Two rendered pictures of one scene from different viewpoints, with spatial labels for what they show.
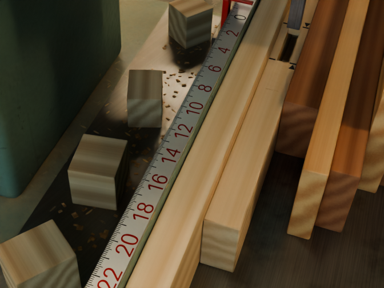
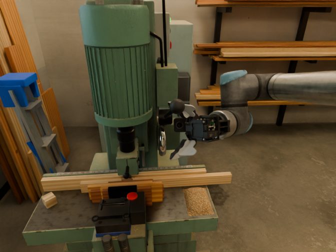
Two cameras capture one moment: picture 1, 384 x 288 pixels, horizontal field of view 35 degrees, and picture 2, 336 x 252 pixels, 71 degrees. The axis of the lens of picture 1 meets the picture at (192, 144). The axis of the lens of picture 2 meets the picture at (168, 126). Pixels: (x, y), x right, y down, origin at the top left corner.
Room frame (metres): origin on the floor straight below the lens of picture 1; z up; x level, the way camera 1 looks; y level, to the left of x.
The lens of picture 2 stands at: (0.25, -0.74, 1.50)
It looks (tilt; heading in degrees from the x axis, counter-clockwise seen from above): 27 degrees down; 69
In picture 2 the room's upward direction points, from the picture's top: straight up
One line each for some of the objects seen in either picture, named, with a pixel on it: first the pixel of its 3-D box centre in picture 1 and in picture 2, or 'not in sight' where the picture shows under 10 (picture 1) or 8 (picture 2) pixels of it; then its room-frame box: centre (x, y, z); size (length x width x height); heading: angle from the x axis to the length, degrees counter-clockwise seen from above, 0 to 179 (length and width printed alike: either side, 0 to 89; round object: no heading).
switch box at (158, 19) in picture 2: not in sight; (161, 34); (0.59, 0.20, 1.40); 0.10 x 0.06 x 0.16; 74
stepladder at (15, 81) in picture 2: not in sight; (49, 161); (-0.02, 0.74, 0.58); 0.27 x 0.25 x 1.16; 162
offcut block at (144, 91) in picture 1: (145, 98); not in sight; (0.43, 0.05, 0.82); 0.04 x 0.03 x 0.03; 4
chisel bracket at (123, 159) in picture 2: not in sight; (129, 156); (0.37, -0.05, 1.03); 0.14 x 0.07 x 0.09; 74
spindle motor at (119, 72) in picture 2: not in sight; (119, 66); (0.36, -0.07, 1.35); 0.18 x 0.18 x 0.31
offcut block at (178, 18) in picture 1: (190, 21); not in sight; (0.55, 0.01, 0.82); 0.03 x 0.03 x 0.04; 38
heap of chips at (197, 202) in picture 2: not in sight; (197, 197); (0.56, -0.21, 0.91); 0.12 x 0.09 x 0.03; 74
